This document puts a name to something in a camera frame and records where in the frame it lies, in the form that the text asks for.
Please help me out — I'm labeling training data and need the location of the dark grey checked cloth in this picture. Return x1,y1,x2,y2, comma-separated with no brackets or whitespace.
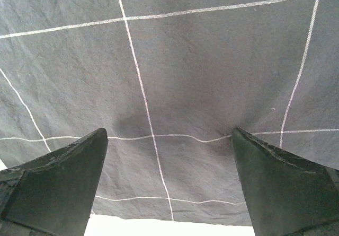
1,0,338,226

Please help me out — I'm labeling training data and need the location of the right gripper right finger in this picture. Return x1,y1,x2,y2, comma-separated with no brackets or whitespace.
231,128,338,235

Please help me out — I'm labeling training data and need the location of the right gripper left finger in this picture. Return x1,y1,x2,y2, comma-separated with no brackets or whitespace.
1,128,108,235

